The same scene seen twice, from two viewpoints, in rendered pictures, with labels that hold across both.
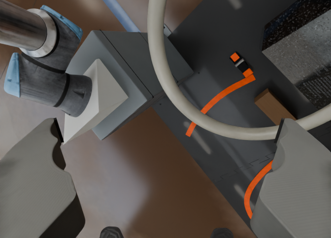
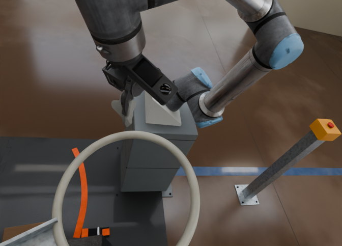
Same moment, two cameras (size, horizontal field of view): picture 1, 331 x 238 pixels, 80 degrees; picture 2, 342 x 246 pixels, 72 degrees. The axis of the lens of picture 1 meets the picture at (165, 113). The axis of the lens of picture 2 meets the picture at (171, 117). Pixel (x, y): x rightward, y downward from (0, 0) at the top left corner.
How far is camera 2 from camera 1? 49 cm
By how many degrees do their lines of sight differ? 21
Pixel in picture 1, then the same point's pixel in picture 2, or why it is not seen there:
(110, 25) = (199, 158)
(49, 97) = (179, 82)
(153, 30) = (168, 143)
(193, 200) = (9, 108)
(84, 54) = (189, 120)
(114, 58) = (173, 133)
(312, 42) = not seen: outside the picture
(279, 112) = not seen: hidden behind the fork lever
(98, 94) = (161, 107)
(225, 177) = (6, 151)
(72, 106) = not seen: hidden behind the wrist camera
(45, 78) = (190, 89)
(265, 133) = (76, 164)
